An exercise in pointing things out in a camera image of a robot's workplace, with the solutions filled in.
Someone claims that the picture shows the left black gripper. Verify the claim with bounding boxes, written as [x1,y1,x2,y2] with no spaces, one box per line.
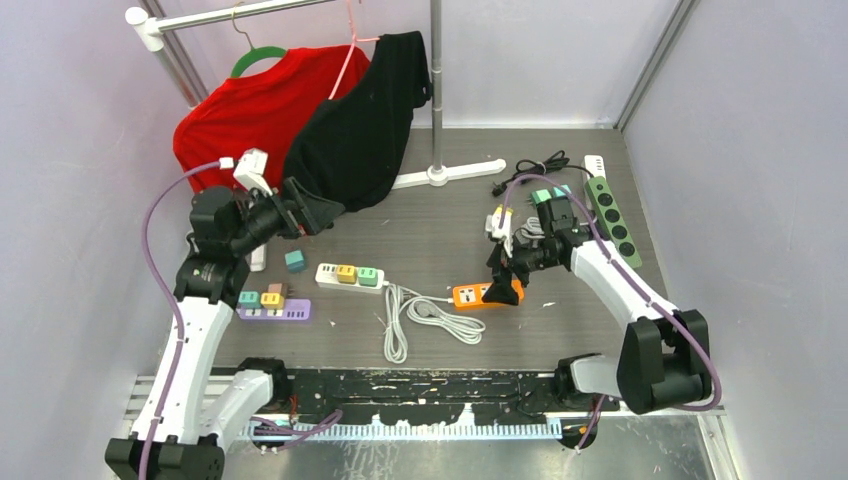
[230,178,344,256]

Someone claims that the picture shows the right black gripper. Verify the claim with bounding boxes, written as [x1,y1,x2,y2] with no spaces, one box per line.
[482,231,560,306]

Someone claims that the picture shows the orange power strip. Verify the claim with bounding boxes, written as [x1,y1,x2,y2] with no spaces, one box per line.
[452,282,506,312]

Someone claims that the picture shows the white strip cable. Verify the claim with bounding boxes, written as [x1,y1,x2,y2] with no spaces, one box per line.
[518,215,548,243]

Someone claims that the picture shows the white power strip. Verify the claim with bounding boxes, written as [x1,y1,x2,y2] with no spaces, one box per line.
[314,263,388,294]
[582,155,606,180]

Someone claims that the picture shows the brown plug adapter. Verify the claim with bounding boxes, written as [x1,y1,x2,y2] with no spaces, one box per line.
[266,283,289,297]

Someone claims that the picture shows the green plug adapter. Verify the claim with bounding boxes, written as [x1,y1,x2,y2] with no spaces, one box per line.
[530,189,552,207]

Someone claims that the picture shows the teal plug adapter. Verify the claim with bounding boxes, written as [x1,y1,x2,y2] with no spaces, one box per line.
[549,185,572,199]

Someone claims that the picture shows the green power strip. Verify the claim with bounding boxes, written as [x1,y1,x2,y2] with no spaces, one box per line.
[584,176,643,269]

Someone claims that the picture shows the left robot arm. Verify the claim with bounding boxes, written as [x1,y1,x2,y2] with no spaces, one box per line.
[104,178,345,479]

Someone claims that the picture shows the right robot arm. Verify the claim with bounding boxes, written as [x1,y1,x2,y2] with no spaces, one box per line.
[483,196,718,414]

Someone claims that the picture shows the yellow adapter on white strip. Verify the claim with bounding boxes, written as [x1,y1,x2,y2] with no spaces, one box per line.
[335,265,358,285]

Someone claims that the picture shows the black t-shirt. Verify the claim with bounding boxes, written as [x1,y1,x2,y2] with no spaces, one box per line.
[282,31,432,212]

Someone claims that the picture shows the green adapter on white strip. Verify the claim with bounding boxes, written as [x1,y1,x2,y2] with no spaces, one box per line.
[357,267,380,288]

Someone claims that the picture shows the yellow adapter on purple strip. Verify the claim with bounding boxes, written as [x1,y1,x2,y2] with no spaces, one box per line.
[260,292,285,310]

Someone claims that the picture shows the purple power strip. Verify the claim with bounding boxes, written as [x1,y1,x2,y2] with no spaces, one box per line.
[236,298,312,323]

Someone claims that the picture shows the teal adapter on purple strip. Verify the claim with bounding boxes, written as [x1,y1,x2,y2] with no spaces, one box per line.
[238,290,262,309]

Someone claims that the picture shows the red t-shirt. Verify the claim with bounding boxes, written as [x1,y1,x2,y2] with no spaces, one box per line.
[173,45,371,188]

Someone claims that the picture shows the green clothes hanger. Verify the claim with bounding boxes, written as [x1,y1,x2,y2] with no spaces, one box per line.
[230,2,287,78]

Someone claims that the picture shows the pink clothes hanger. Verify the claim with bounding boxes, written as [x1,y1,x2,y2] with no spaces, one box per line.
[328,0,379,100]

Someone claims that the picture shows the white clothes rack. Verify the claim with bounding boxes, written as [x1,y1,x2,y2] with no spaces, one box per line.
[124,1,506,189]

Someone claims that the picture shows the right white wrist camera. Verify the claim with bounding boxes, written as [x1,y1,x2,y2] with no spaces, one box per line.
[484,204,513,258]

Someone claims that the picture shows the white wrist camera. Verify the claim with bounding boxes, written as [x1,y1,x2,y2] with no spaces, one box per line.
[233,148,274,195]
[484,204,513,258]

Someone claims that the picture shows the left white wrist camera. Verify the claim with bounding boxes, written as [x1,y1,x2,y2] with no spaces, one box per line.
[233,148,274,195]

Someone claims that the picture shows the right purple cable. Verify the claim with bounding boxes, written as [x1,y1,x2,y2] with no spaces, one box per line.
[500,173,723,452]

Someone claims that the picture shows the purple cable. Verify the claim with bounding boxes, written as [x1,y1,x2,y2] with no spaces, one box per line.
[500,173,723,452]
[135,157,346,480]

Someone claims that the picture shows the grey coiled cable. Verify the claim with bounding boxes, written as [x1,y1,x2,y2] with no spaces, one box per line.
[382,283,488,366]

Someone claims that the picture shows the black power cable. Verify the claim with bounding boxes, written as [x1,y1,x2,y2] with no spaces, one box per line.
[491,149,594,199]

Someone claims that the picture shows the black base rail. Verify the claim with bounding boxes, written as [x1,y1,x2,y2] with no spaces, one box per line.
[259,368,595,427]

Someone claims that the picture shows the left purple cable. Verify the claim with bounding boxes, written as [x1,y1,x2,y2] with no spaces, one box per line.
[135,157,346,480]

